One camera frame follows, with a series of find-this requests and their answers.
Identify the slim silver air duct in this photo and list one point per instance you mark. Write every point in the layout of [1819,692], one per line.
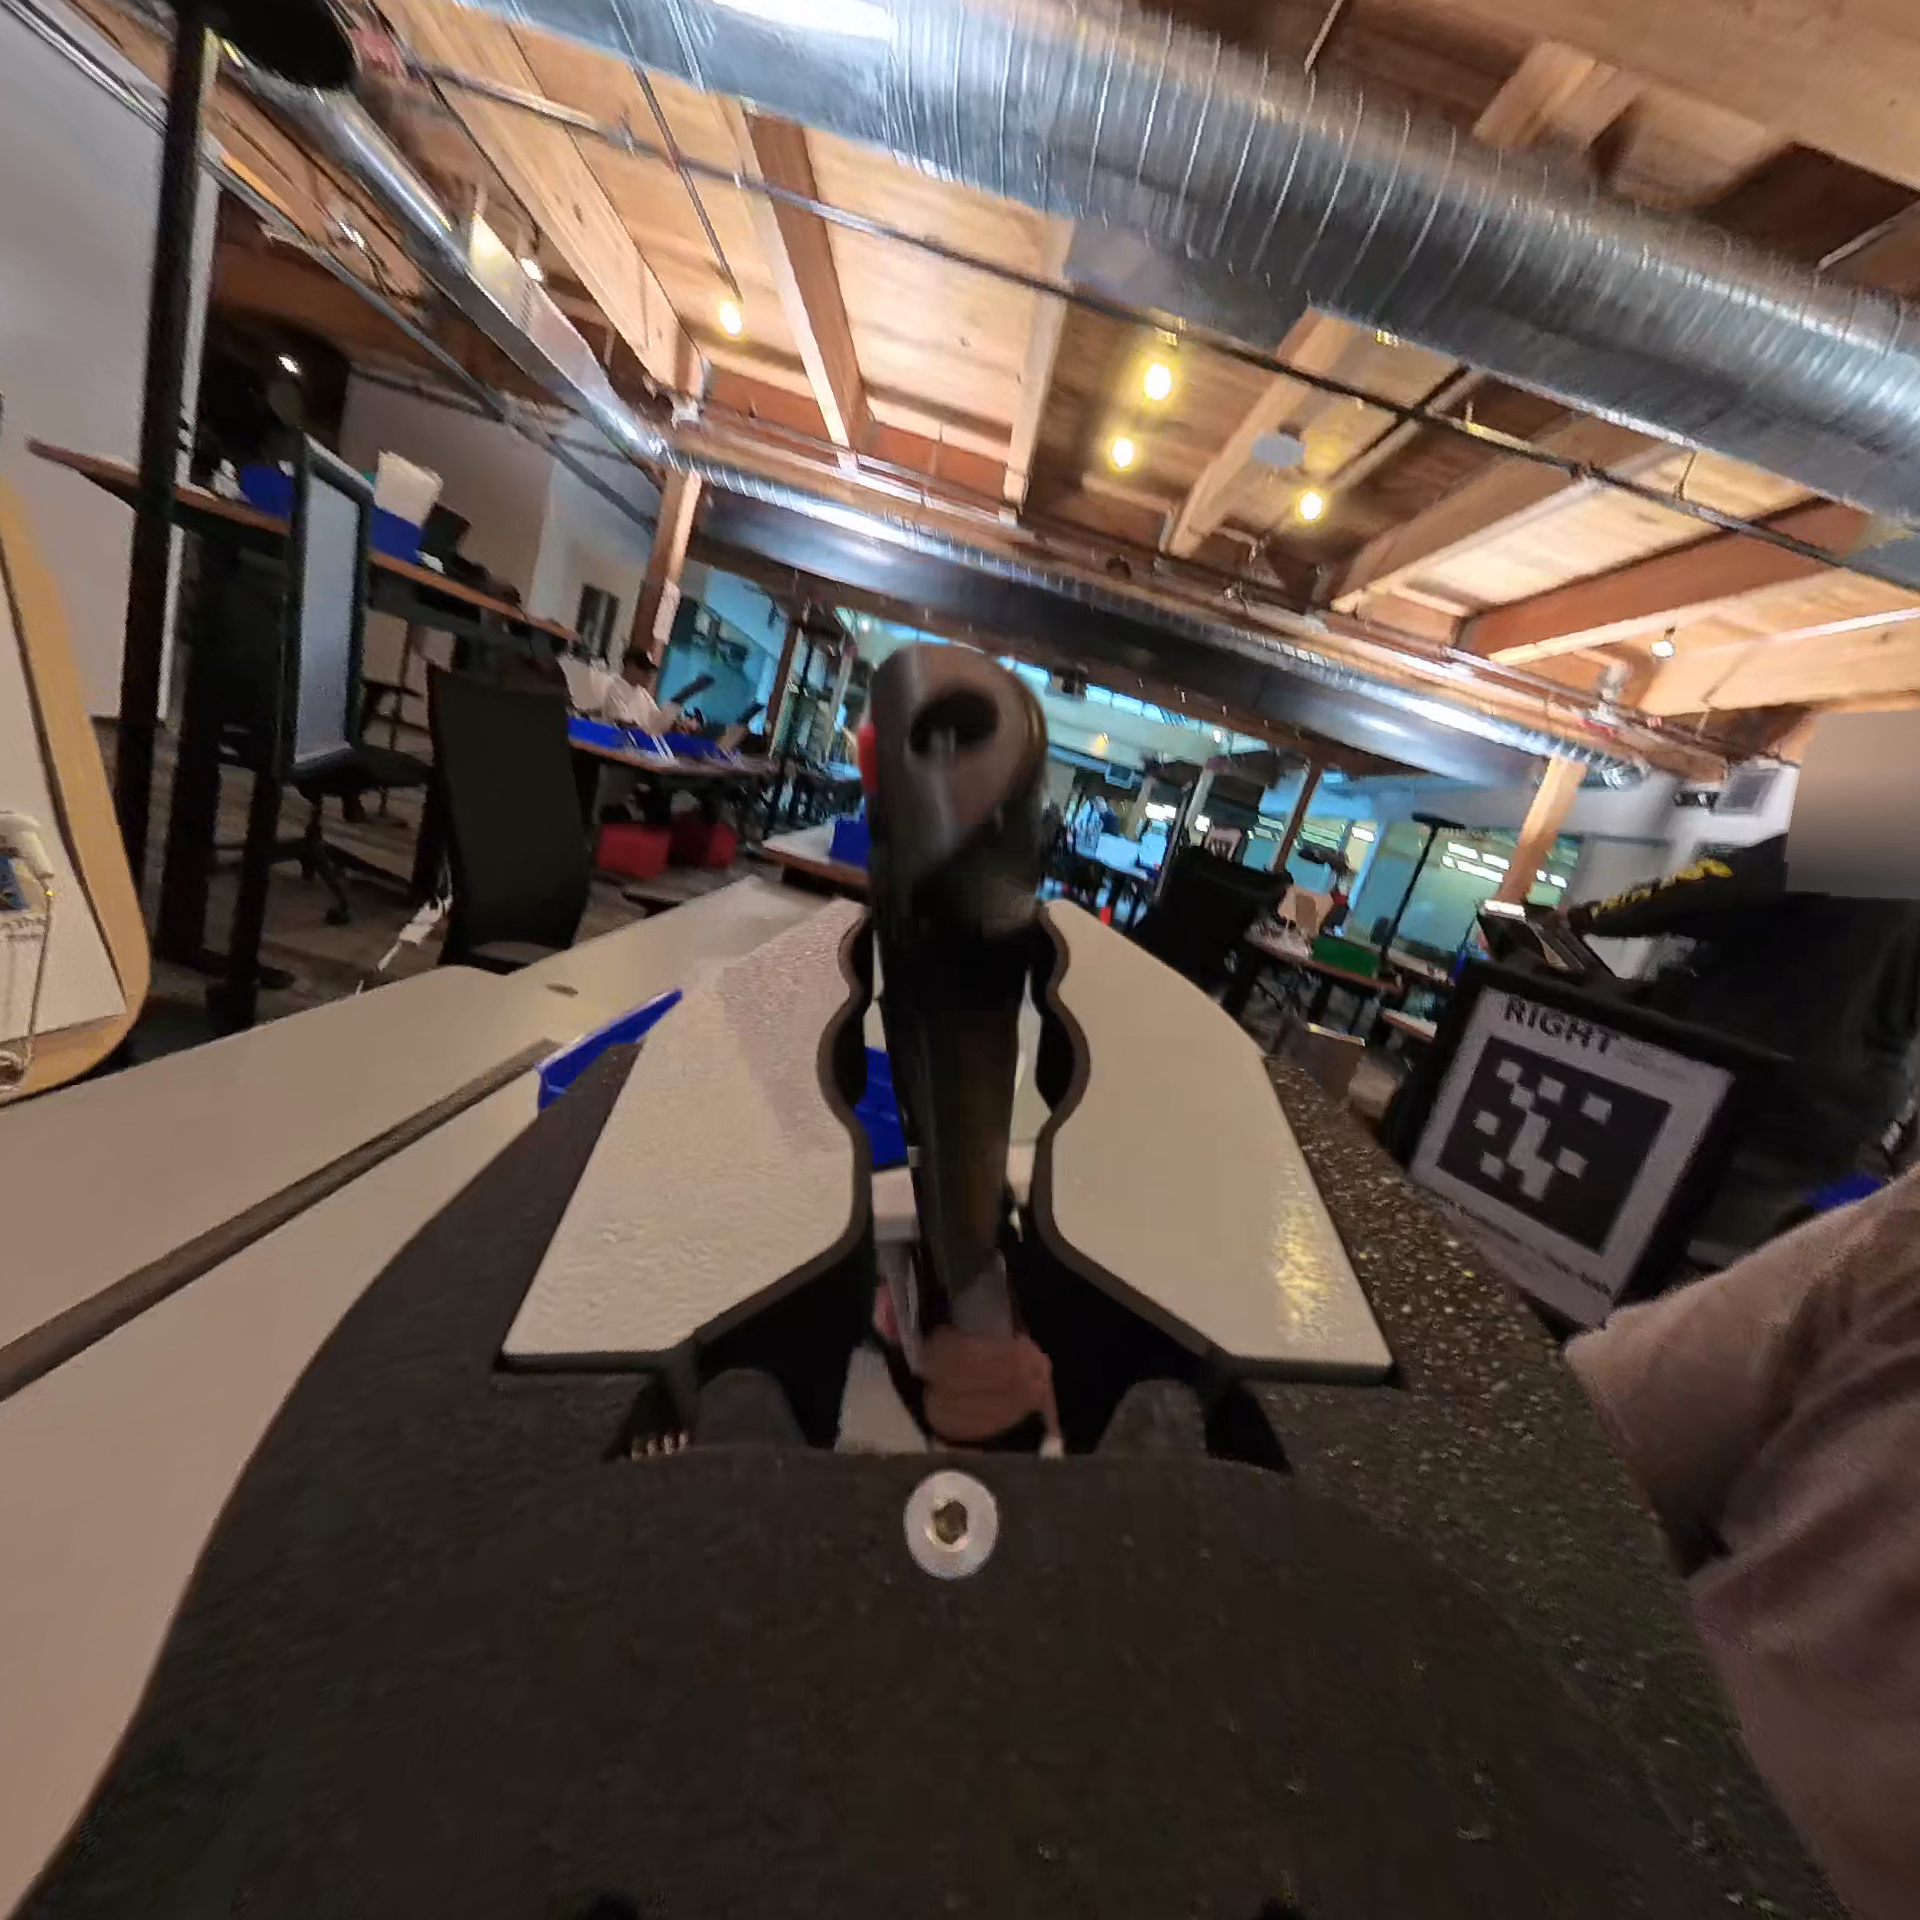
[541,299]

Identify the person's right hand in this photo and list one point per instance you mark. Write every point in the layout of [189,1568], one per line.
[987,1387]

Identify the blue plastic bin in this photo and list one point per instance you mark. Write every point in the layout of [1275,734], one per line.
[617,1051]
[270,490]

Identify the black framed marker sign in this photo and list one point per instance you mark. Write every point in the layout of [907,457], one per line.
[1577,1141]

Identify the instruction sheet on stand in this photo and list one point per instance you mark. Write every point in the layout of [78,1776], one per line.
[122,841]

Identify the black remote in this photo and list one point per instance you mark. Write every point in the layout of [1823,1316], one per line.
[956,901]

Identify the black office chair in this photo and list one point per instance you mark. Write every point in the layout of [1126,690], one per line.
[511,812]
[1218,914]

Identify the black framed display on stand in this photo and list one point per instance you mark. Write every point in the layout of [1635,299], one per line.
[332,601]

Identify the large silver air duct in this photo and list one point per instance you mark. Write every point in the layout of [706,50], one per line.
[1351,211]

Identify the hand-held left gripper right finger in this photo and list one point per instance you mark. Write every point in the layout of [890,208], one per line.
[1202,1200]

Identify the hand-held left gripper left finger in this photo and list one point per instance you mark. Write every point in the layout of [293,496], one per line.
[699,1200]

